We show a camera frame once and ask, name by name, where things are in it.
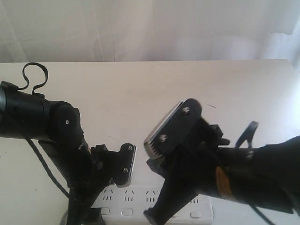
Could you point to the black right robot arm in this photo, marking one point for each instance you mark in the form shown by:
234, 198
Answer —
266, 177

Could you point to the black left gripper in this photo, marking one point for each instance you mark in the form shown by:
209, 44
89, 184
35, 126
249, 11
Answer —
87, 171

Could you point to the white sheer curtain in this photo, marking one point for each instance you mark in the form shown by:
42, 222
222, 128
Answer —
149, 30

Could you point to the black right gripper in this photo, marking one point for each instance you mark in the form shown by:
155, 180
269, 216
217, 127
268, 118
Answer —
182, 149

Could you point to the white power strip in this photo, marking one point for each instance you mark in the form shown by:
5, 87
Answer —
125, 206

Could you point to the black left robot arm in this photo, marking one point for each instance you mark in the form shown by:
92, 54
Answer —
56, 125

